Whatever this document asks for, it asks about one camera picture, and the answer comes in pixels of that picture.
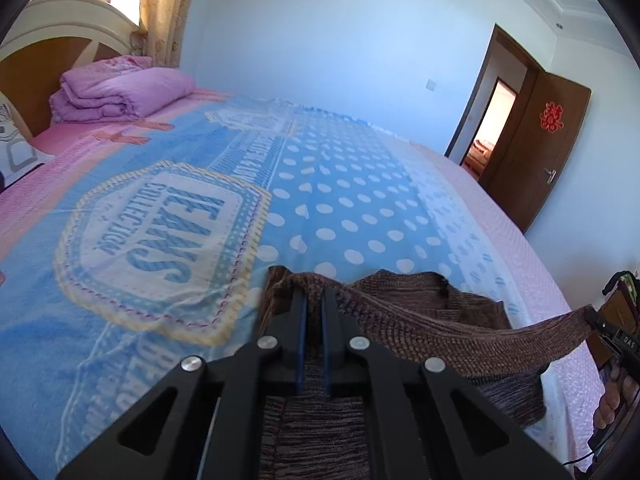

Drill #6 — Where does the brown knit sweater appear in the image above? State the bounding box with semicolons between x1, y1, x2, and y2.
254;266;590;479

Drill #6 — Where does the person's right hand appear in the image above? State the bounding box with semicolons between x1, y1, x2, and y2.
593;364;639;430

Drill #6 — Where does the blue pink patterned bedspread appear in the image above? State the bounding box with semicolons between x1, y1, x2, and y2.
0;86;604;480

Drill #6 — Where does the red paper door decoration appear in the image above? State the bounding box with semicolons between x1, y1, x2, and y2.
539;102;564;133

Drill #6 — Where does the brown wooden door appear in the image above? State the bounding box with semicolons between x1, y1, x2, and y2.
487;72;591;232

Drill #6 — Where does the white patterned pillow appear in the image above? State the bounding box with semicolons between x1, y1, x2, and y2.
0;94;54;190

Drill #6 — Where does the folded purple quilt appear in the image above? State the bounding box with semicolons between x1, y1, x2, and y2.
49;55;195;122

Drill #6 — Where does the cream and wood headboard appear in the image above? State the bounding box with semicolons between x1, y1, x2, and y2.
1;0;138;138

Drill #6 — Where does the beige patterned curtain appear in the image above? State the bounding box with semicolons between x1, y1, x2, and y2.
139;0;192;67

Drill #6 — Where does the black cable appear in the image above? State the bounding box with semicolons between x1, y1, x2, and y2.
562;446;601;466

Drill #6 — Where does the silver door handle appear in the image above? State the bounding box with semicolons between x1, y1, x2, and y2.
544;169;556;185

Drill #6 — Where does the dark wooden door frame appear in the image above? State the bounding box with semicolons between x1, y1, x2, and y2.
445;25;540;181

